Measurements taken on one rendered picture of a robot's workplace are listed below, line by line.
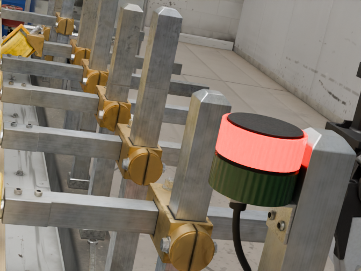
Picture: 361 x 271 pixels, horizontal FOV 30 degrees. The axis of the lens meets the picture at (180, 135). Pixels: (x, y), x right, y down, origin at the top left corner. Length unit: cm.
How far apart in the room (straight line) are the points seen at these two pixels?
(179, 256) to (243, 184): 29
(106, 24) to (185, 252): 79
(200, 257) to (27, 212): 19
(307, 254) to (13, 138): 58
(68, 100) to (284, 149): 83
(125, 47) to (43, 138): 27
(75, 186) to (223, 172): 107
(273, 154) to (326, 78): 624
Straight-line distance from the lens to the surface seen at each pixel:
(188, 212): 74
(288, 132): 46
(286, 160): 45
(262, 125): 46
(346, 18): 654
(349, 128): 63
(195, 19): 956
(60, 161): 167
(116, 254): 103
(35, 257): 137
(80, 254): 123
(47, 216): 75
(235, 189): 45
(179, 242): 72
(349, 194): 58
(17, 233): 146
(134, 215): 77
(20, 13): 221
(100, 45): 143
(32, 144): 99
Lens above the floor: 125
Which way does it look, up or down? 15 degrees down
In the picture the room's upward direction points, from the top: 12 degrees clockwise
